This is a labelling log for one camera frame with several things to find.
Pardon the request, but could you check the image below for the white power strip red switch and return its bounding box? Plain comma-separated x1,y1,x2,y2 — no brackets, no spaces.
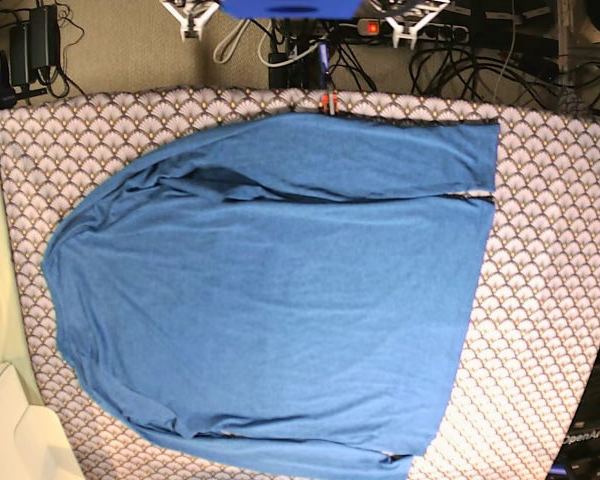
353,18,470,43

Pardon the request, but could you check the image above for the white looped cable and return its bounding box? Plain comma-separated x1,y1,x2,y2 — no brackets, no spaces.
212,17,251,65

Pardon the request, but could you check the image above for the white plastic bin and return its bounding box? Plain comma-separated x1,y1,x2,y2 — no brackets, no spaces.
0,362,84,479

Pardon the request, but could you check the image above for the black power adapter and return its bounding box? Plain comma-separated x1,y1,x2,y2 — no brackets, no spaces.
9,4,60,87

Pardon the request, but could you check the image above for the black OpenArm box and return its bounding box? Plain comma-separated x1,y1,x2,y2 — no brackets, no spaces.
547,350,600,479

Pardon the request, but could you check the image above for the fan-patterned table cloth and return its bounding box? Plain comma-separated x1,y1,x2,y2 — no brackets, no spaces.
0,88,600,479

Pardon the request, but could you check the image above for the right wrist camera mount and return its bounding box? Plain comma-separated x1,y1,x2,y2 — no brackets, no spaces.
160,0,221,41

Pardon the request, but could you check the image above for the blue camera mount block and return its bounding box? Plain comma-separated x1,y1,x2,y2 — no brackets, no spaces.
221,0,362,19

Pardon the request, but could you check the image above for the blue T-shirt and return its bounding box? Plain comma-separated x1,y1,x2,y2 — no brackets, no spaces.
42,113,499,479

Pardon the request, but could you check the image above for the orange black table clamp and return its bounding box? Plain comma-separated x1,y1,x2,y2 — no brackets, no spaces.
320,90,338,116

